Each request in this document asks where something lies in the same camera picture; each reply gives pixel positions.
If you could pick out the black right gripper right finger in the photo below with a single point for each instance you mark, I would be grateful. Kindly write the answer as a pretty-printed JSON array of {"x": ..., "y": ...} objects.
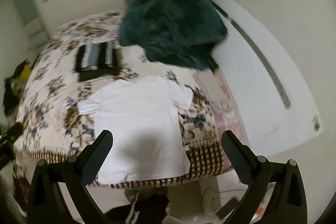
[{"x": 287, "y": 203}]

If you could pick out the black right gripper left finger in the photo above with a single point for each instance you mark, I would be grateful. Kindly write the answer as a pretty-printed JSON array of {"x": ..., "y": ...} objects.
[{"x": 46, "y": 203}]

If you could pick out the white t-shirt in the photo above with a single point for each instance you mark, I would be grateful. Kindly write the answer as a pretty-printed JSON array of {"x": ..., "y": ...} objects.
[{"x": 143, "y": 119}]

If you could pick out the dark clothes on floor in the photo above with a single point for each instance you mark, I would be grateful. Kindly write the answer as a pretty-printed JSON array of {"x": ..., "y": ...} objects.
[{"x": 146, "y": 205}]

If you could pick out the black device on floor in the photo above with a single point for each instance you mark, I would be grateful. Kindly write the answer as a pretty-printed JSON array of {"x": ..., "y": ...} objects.
[{"x": 227, "y": 208}]

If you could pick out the floral bed blanket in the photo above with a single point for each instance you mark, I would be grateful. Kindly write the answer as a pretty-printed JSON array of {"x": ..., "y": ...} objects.
[{"x": 53, "y": 129}]

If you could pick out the white headboard panel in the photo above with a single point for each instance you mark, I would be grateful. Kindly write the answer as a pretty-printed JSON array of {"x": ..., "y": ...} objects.
[{"x": 273, "y": 99}]

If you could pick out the dark clutter pile left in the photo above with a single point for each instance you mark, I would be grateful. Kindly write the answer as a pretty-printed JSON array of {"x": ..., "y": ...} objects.
[{"x": 14, "y": 87}]

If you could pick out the black grey striped folded garment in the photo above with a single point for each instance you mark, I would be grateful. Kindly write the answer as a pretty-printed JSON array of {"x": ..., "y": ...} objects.
[{"x": 96, "y": 60}]

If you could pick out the dark green fuzzy blanket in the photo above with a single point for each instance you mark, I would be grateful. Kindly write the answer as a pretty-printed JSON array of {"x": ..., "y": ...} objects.
[{"x": 174, "y": 32}]

